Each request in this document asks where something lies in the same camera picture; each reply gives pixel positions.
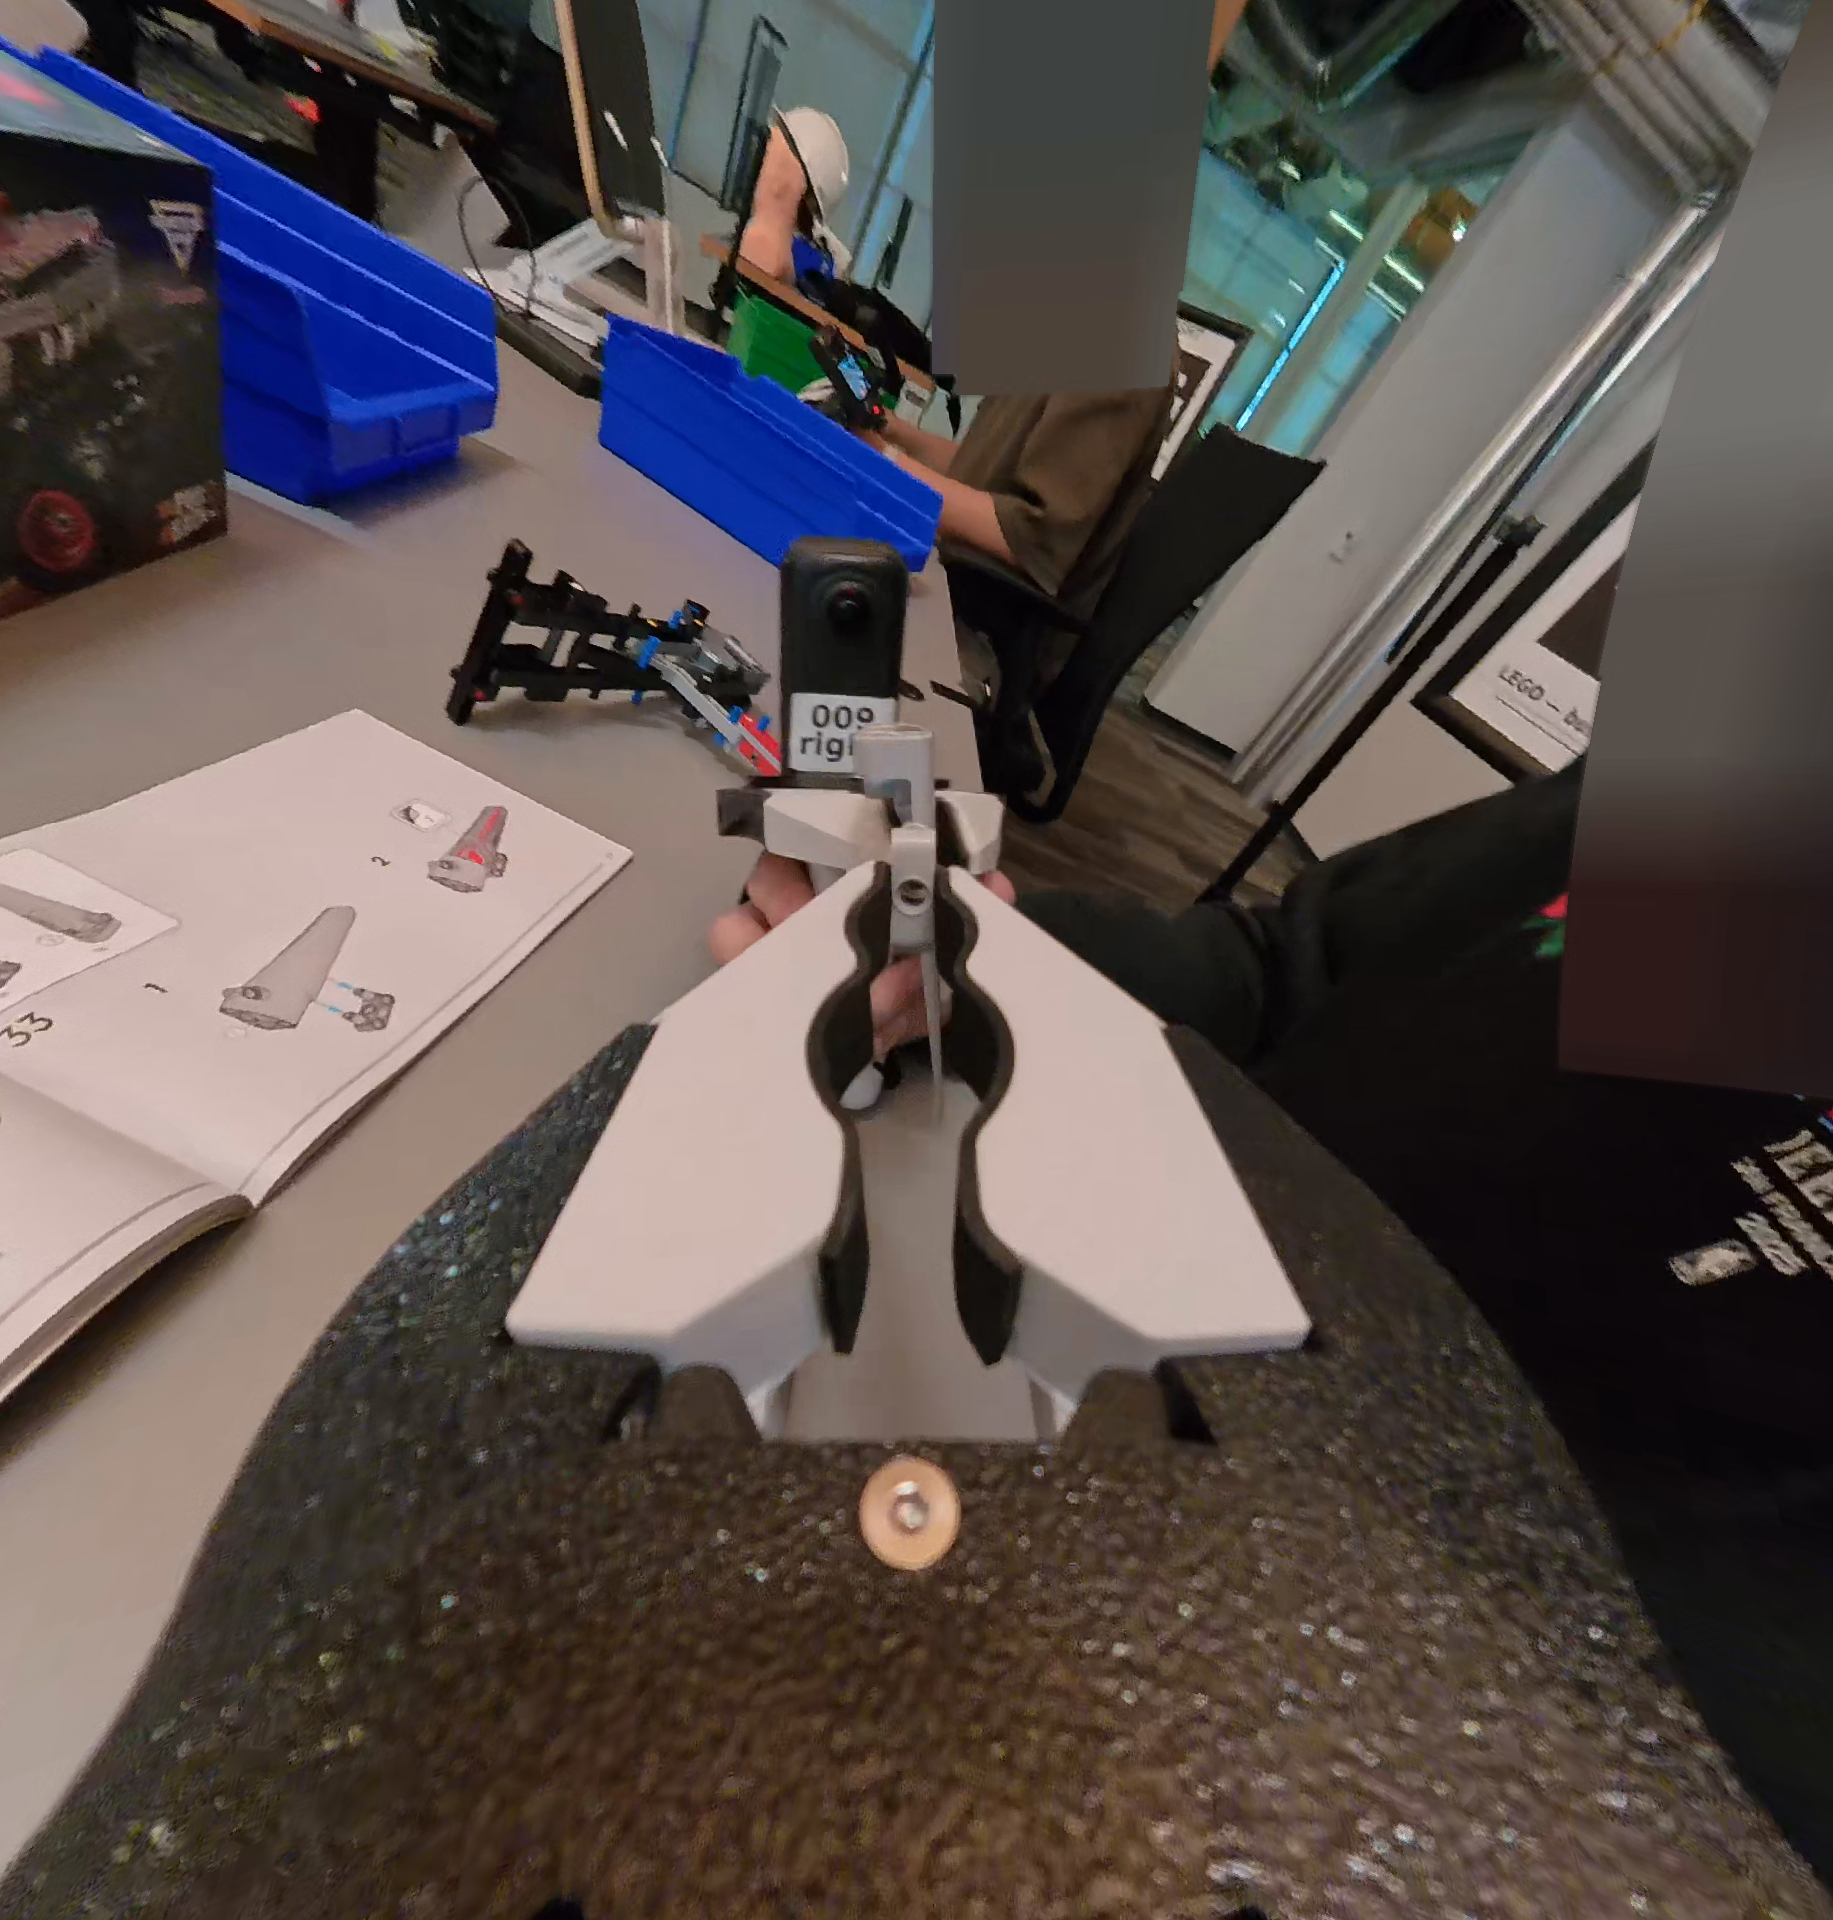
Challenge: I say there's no person's right forearm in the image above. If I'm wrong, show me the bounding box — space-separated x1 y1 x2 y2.
1013 757 1580 1084

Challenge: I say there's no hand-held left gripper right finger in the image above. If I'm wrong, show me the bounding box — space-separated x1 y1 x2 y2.
930 867 1316 1437

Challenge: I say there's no green plastic bin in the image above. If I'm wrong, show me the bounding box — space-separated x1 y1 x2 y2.
726 288 847 394

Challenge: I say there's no white board stand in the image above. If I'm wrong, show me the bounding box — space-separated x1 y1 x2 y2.
523 209 680 330

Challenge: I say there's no open instruction booklet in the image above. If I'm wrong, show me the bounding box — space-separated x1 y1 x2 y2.
0 708 638 1453

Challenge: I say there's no person's right hand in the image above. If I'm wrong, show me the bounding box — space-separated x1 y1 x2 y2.
710 855 933 1061

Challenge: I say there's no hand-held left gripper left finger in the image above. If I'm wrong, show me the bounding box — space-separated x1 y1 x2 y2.
506 861 897 1443

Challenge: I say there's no grey tapered panel piece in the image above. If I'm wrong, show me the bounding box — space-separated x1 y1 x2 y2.
855 723 957 1122

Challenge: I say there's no black stand pole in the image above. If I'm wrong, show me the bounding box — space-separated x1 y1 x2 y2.
1199 515 1546 905

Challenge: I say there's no person's black clothed body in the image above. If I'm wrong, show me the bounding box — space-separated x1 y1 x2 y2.
1262 751 1833 1920

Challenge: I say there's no black framed sign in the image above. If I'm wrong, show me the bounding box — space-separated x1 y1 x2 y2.
1410 447 1656 787

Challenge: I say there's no black toy set box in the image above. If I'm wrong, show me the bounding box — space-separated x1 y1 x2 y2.
0 26 232 633

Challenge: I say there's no wooden background desk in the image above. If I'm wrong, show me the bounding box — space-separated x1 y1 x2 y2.
208 0 500 139

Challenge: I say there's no black toy chassis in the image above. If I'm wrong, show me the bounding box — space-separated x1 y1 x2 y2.
446 538 787 778

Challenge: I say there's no blue plastic bin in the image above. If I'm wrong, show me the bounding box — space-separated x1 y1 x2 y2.
0 26 500 506
598 315 945 574

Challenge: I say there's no black curved board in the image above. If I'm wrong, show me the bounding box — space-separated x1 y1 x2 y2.
556 0 672 232

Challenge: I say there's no black office chair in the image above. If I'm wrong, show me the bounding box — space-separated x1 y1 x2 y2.
945 423 1327 821

